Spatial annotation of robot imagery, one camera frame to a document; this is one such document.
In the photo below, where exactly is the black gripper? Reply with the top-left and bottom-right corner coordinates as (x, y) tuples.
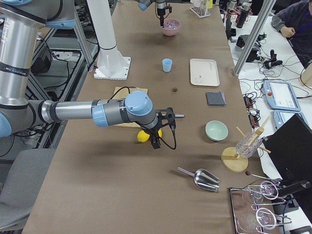
(156, 1), (172, 26)
(139, 107), (176, 149)

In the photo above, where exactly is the clear ice cubes pile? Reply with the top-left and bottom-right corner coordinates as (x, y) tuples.
(163, 20), (180, 30)

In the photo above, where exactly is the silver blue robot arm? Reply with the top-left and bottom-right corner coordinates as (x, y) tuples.
(0, 0), (176, 149)
(137, 0), (172, 27)

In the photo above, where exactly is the light blue plastic cup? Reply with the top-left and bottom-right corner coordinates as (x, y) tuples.
(162, 58), (173, 73)

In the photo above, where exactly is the steel ice scoop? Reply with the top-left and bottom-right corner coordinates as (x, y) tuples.
(177, 167), (219, 192)

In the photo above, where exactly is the pink bowl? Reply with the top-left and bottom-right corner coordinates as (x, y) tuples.
(160, 19), (181, 37)

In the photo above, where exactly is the whole yellow lemon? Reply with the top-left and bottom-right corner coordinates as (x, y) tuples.
(137, 130), (151, 143)

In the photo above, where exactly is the light green bowl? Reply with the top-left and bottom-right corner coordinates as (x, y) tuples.
(205, 120), (229, 141)

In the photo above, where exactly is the wooden cutting board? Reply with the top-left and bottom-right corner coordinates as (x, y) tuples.
(113, 86), (148, 128)

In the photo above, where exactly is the cream rectangular tray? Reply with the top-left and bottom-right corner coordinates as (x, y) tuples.
(190, 58), (220, 87)

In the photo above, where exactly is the grey folded cloth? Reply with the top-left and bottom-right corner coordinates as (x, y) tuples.
(206, 91), (226, 106)

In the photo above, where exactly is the wooden glass stand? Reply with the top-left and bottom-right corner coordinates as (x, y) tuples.
(221, 116), (271, 173)

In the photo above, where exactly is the black thermos bottle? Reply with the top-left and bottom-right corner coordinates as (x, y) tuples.
(236, 1), (252, 28)

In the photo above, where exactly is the clear glass on stand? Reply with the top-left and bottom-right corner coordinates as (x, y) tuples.
(235, 132), (262, 158)

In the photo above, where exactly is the metal wine glass rack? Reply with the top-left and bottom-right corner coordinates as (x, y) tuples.
(229, 180), (292, 234)

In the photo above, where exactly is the teach pendant lower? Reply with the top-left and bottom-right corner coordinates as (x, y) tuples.
(273, 110), (308, 130)

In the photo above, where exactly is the teach pendant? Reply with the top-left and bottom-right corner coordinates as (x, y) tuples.
(262, 80), (301, 112)
(273, 110), (308, 130)

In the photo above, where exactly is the grey office chair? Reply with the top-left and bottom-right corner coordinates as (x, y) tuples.
(0, 149), (56, 231)

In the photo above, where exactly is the teach pendant upper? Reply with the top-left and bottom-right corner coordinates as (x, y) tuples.
(262, 80), (301, 112)

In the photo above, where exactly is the seated person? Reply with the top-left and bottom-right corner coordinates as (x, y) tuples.
(271, 0), (312, 68)

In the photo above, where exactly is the black monitor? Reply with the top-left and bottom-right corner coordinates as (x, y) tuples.
(261, 114), (312, 182)

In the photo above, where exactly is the white wire cup rack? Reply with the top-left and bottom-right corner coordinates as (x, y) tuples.
(190, 0), (213, 18)

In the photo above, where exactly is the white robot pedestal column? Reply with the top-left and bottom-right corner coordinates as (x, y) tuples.
(87, 0), (131, 80)

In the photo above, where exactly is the aluminium frame post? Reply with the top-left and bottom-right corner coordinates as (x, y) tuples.
(233, 0), (276, 77)

